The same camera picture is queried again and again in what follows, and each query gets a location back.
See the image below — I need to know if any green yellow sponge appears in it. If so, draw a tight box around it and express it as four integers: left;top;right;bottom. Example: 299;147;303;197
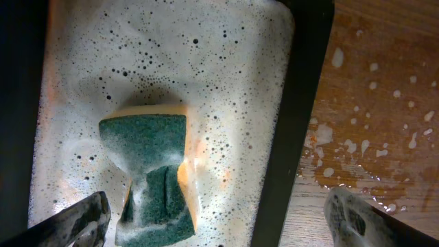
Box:
98;105;199;246

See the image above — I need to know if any black rectangular soap tray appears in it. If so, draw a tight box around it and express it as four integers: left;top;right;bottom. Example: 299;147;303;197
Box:
1;1;335;246

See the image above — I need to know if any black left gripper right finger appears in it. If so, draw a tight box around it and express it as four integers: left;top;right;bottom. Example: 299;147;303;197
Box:
324;187;438;247

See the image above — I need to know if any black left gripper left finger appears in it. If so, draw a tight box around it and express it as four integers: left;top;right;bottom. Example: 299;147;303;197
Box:
1;191;111;247

